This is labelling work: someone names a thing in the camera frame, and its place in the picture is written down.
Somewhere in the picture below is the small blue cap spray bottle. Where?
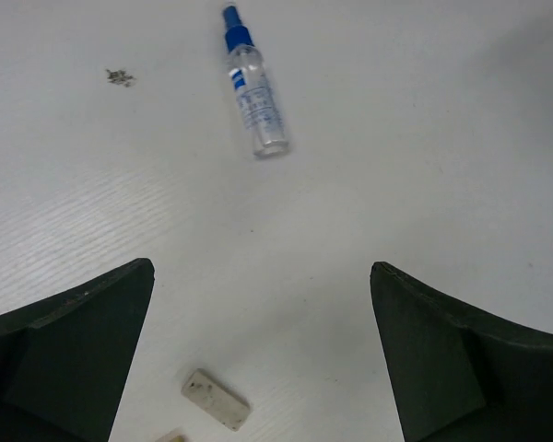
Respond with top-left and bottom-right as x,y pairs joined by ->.
221,2 -> 289,159

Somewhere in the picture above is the tan cork block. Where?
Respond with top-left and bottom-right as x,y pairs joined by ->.
156,428 -> 186,442

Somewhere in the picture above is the white eraser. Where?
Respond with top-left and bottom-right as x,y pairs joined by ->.
181,368 -> 252,432

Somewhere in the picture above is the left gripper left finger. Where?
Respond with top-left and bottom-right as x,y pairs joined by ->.
0,258 -> 155,441

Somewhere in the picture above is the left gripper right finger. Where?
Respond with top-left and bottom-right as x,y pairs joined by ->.
371,262 -> 553,441

